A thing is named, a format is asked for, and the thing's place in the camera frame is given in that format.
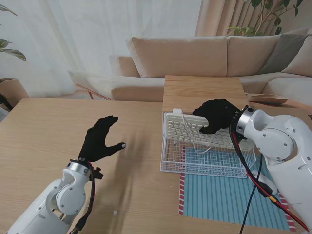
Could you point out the beige plant pot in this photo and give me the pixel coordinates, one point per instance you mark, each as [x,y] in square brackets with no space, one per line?
[13,89]

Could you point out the black tripod stand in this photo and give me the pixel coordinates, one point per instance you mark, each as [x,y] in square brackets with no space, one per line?
[5,102]

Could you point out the tall green leafy plant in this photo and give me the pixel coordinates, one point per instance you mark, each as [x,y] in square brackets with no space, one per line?
[265,17]

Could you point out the wooden dish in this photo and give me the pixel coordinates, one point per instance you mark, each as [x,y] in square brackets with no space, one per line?
[268,98]

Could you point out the gray cushion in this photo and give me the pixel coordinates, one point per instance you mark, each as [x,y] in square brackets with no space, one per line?
[282,53]

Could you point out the beige curtain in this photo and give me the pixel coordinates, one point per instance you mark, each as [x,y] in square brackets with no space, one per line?
[219,17]

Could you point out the blue striped mouse pad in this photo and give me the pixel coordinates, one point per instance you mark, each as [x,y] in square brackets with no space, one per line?
[214,197]

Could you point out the cream keyboard with round keys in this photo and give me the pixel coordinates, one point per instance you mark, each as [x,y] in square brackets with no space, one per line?
[178,129]

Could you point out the green plant in beige pot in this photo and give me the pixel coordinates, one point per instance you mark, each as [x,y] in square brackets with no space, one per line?
[14,52]

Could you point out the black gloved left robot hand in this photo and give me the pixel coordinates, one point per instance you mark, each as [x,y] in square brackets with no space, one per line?
[95,143]

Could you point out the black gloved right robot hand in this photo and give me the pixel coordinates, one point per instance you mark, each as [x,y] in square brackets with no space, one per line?
[217,114]

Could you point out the white sheer curtain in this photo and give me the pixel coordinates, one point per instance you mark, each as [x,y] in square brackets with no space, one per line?
[85,44]

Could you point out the beige sofa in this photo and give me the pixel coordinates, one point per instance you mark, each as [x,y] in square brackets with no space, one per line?
[182,58]

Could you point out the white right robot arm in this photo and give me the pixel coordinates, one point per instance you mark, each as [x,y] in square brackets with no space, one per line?
[280,139]

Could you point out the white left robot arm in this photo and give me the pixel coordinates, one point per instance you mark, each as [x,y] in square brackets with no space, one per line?
[48,202]

